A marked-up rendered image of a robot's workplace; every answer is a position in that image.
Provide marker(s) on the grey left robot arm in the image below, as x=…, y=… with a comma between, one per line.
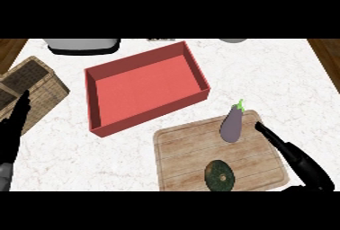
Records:
x=4, y=177

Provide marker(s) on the red cardboard box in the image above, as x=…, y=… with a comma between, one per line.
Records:
x=146, y=86

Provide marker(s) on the wooden cutting board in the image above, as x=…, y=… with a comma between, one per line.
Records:
x=220, y=155

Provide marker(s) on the dark green squash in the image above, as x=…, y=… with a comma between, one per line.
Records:
x=219, y=175

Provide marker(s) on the purple eggplant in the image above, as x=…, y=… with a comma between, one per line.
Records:
x=232, y=125

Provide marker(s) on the small dark patterned object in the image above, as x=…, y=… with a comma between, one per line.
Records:
x=160, y=39

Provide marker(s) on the grey round object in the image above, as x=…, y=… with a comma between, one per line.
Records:
x=232, y=40

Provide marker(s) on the grey and black appliance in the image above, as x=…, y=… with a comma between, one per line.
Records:
x=81, y=45

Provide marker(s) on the brown wicker basket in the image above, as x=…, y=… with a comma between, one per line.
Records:
x=31, y=86

